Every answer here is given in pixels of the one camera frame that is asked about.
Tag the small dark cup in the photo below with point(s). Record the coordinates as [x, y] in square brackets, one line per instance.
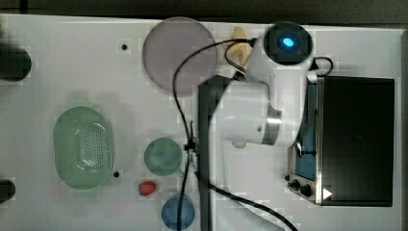
[7, 190]

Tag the large black utensil holder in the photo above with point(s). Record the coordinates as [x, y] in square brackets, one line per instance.
[15, 63]

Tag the toy strawberry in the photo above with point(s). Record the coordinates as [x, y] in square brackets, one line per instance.
[147, 187]

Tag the green mug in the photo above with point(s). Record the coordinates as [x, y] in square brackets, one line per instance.
[163, 157]

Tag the blue cup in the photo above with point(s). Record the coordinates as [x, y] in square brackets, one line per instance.
[170, 213]

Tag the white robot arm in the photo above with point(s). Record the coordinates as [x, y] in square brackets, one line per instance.
[266, 107]

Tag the silver black toaster oven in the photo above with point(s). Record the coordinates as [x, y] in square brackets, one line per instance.
[344, 152]

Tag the toy peeled banana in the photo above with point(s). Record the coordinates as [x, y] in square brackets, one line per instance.
[238, 50]

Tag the green oval strainer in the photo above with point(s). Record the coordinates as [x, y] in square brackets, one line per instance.
[84, 148]

